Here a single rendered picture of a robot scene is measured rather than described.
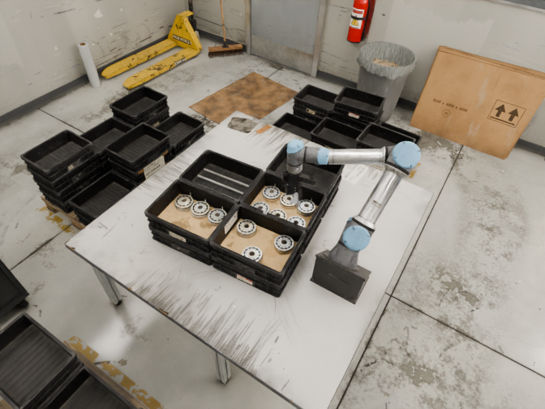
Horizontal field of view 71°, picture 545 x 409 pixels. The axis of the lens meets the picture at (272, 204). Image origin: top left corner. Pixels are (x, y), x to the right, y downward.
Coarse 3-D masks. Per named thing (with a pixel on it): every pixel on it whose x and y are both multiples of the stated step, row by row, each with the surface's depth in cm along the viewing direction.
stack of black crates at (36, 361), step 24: (24, 312) 193; (0, 336) 185; (24, 336) 195; (48, 336) 190; (0, 360) 186; (24, 360) 187; (48, 360) 187; (72, 360) 179; (0, 384) 179; (24, 384) 180; (48, 384) 171; (24, 408) 165
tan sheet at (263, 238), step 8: (232, 232) 203; (256, 232) 204; (264, 232) 204; (272, 232) 205; (224, 240) 199; (232, 240) 200; (240, 240) 200; (248, 240) 200; (256, 240) 200; (264, 240) 201; (272, 240) 201; (232, 248) 196; (240, 248) 196; (264, 248) 197; (272, 248) 197; (264, 256) 194; (272, 256) 194; (280, 256) 194; (288, 256) 194; (264, 264) 191; (272, 264) 191; (280, 264) 191
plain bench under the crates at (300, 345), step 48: (192, 144) 272; (240, 144) 274; (144, 192) 238; (432, 192) 249; (96, 240) 212; (144, 240) 213; (336, 240) 219; (384, 240) 221; (144, 288) 193; (192, 288) 194; (240, 288) 195; (288, 288) 197; (384, 288) 199; (240, 336) 178; (288, 336) 179; (336, 336) 180; (288, 384) 165; (336, 384) 166
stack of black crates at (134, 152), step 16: (144, 128) 307; (112, 144) 287; (128, 144) 301; (144, 144) 302; (160, 144) 289; (112, 160) 288; (128, 160) 274; (144, 160) 283; (128, 176) 291; (144, 176) 292
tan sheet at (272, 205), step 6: (264, 186) 228; (282, 192) 225; (258, 198) 221; (270, 204) 218; (276, 204) 218; (270, 210) 215; (288, 210) 216; (294, 210) 216; (288, 216) 213; (306, 222) 210
